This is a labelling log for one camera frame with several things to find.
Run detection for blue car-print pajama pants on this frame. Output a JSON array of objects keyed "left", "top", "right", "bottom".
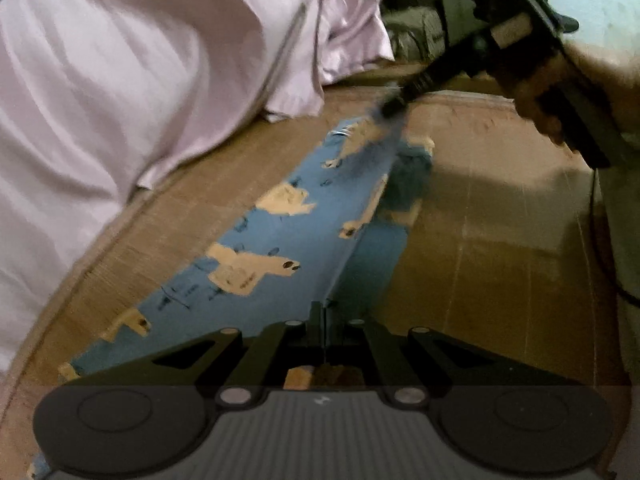
[{"left": 29, "top": 118, "right": 434, "bottom": 479}]

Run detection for person's right hand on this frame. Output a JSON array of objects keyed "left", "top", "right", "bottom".
[{"left": 506, "top": 41, "right": 639, "bottom": 169}]

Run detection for pink satin bed sheet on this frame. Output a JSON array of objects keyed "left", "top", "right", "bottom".
[{"left": 1, "top": 0, "right": 392, "bottom": 368}]

